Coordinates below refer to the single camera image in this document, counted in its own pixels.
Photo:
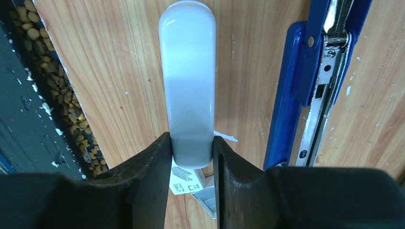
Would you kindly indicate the blue stapler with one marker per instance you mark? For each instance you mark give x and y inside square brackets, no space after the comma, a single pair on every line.
[316,58]

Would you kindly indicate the white stapler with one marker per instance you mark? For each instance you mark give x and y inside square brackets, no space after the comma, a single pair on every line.
[187,32]

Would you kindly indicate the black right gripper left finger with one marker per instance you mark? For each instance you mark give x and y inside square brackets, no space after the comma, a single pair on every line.
[132,195]

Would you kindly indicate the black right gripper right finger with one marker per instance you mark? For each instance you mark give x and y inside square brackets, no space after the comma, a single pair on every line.
[302,197]

